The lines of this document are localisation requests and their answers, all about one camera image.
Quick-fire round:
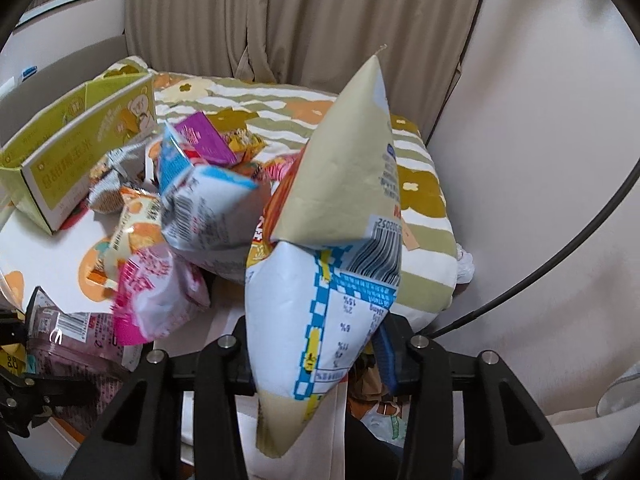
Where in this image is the pink strawberry candy bag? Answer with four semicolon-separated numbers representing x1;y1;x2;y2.
113;243;210;346

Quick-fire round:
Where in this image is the cream white chip bag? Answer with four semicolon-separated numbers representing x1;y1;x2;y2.
245;58;402;457

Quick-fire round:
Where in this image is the silver blue snack bag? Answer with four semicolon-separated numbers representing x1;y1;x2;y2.
160;122;271;284

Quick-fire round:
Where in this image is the purple snack packet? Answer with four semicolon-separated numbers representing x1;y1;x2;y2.
175;112;238;167

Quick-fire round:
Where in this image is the striped floral bedspread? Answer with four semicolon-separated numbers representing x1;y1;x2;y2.
93;55;460;331

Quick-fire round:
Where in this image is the pink barcode snack packet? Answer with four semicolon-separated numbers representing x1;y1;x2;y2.
26;286;142;379

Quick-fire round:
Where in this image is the orange cracker snack bag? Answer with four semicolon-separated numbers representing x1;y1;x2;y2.
102;186;163;282

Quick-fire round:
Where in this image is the white orange-print tray cloth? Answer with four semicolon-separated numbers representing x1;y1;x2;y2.
1;206;118;313

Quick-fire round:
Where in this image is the green cardboard box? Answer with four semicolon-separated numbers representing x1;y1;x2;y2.
1;73;155;234

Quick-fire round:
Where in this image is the beige curtain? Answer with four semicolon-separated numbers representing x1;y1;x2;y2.
124;0;482;136

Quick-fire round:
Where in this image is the black cable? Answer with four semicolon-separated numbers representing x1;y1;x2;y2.
428;159;640;339

